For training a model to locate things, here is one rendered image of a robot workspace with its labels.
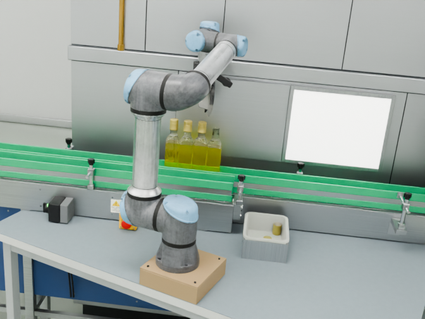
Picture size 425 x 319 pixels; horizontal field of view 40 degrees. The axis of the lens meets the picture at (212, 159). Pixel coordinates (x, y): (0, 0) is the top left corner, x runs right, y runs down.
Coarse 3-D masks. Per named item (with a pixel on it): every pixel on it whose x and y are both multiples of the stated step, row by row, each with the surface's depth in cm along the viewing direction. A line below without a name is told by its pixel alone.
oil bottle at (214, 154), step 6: (210, 144) 237; (216, 144) 237; (210, 150) 238; (216, 150) 237; (210, 156) 239; (216, 156) 238; (210, 162) 239; (216, 162) 239; (210, 168) 240; (216, 168) 240
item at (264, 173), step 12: (0, 144) 253; (12, 144) 252; (84, 156) 251; (96, 156) 250; (108, 156) 250; (120, 156) 249; (132, 156) 249; (228, 168) 246; (240, 168) 246; (300, 180) 245; (312, 180) 245; (324, 180) 244; (336, 180) 244; (348, 180) 243; (420, 192) 242
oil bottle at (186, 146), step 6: (186, 138) 238; (192, 138) 240; (180, 144) 238; (186, 144) 238; (192, 144) 238; (180, 150) 239; (186, 150) 239; (192, 150) 239; (180, 156) 240; (186, 156) 240; (192, 156) 242; (180, 162) 241; (186, 162) 241
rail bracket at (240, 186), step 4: (240, 176) 226; (244, 176) 227; (240, 180) 227; (240, 184) 228; (240, 188) 227; (240, 192) 224; (240, 196) 230; (236, 200) 230; (240, 200) 230; (236, 204) 230; (240, 204) 230
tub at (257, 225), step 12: (252, 216) 236; (264, 216) 235; (276, 216) 235; (252, 228) 237; (264, 228) 237; (288, 228) 225; (252, 240) 217; (264, 240) 215; (276, 240) 215; (288, 240) 216
